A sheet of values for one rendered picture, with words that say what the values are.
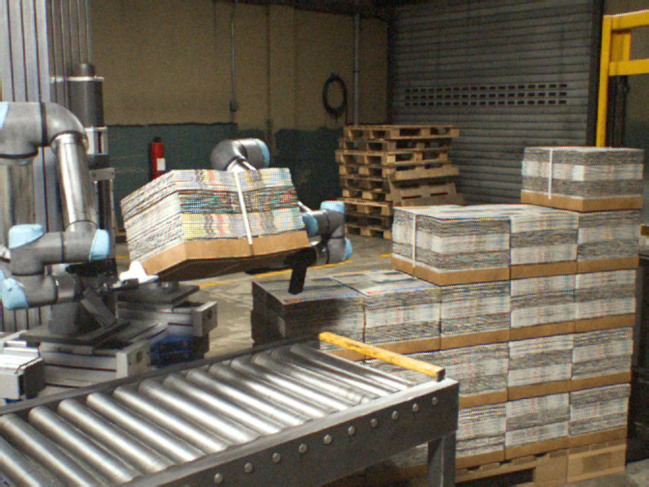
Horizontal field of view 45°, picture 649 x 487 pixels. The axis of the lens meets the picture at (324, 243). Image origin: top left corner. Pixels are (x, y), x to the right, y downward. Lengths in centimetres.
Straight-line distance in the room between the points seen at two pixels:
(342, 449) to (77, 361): 94
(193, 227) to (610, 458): 212
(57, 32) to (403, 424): 153
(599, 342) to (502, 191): 747
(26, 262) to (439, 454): 105
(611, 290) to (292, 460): 191
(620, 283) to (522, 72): 737
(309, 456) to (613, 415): 197
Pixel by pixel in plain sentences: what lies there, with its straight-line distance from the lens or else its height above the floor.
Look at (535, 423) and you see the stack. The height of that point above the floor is 27.
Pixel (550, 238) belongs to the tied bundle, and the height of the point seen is 98.
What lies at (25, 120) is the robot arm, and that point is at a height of 140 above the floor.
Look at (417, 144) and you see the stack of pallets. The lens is 939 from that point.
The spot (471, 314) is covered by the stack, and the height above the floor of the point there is 72.
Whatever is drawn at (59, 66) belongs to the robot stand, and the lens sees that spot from 252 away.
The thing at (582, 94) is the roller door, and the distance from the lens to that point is 994.
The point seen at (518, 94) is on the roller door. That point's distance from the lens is 1044.
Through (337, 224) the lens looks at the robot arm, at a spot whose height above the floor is 109.
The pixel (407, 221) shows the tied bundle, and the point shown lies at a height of 103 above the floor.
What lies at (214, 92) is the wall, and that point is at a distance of 1014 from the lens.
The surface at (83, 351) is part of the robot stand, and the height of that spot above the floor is 77.
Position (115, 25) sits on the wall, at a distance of 953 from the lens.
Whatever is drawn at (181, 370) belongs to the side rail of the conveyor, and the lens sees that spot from 197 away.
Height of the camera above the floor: 141
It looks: 9 degrees down
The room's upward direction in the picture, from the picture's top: straight up
